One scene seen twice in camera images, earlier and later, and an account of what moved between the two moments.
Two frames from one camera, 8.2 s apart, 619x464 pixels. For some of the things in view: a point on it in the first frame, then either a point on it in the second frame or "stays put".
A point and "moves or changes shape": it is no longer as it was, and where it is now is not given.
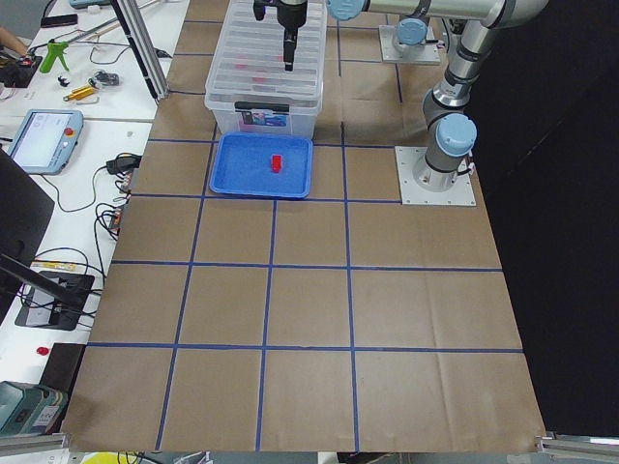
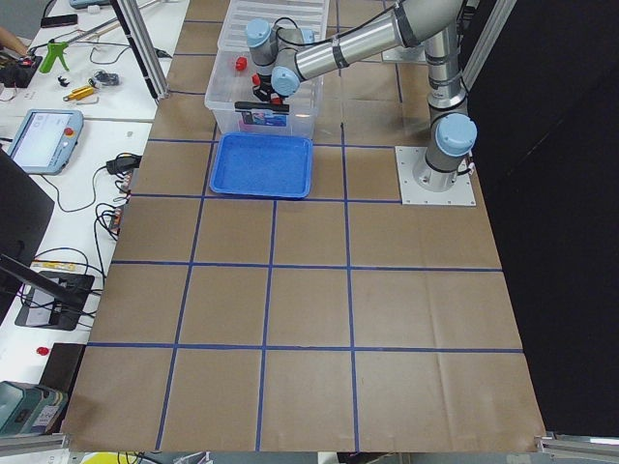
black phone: (59, 20) stays put
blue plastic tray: (262, 165) stays put
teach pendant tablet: (45, 142) stays put
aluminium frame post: (135, 26) stays put
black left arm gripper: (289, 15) → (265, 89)
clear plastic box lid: (248, 63) moves or changes shape
